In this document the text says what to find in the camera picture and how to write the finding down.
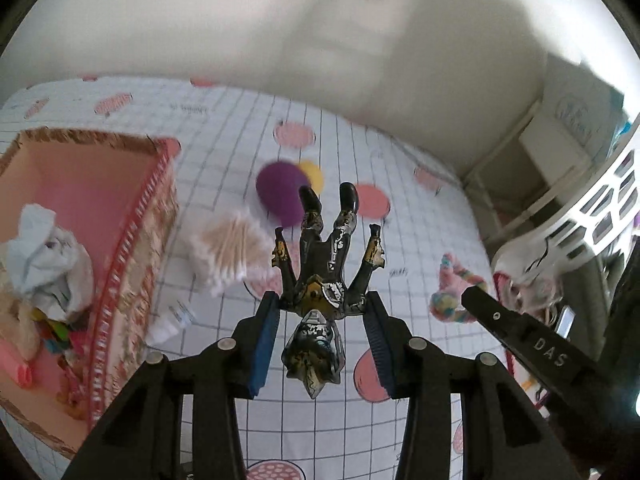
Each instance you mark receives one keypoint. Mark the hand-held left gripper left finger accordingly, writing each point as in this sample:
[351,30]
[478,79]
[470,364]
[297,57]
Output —
[265,345]

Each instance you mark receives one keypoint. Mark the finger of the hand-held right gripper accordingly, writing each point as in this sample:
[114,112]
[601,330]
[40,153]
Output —
[530,340]

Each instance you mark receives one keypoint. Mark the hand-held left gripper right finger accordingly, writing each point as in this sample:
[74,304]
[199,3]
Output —
[380,345]

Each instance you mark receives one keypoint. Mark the black and gold action figure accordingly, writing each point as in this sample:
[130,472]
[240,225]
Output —
[325,280]

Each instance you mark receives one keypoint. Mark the purple toy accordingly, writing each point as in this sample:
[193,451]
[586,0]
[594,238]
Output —
[280,195]

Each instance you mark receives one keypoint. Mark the floral cardboard box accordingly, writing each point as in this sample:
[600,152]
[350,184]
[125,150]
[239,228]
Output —
[100,235]

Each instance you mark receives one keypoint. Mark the white paper ball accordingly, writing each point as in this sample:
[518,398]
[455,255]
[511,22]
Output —
[45,255]

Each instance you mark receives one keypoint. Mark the grid-patterned desktop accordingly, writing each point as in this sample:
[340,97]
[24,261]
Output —
[400,260]

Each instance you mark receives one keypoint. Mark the glass mug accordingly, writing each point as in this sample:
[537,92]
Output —
[522,282]

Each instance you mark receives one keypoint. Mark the small clear plastic bottle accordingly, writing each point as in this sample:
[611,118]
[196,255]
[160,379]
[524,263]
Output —
[172,322]

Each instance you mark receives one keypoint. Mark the pack of cotton swabs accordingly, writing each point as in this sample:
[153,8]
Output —
[225,250]

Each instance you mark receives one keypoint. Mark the white plastic laundry basket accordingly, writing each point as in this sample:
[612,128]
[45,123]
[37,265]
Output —
[600,200]

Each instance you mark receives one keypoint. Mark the white cabinet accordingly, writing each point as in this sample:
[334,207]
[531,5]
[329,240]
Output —
[550,135]

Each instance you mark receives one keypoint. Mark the multicoloured toy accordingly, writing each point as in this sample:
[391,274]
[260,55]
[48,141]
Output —
[52,332]

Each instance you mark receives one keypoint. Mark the pink plastic item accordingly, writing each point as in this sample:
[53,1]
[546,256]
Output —
[20,370]

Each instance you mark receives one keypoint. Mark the beige plush toy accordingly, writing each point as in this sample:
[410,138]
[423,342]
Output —
[15,320]

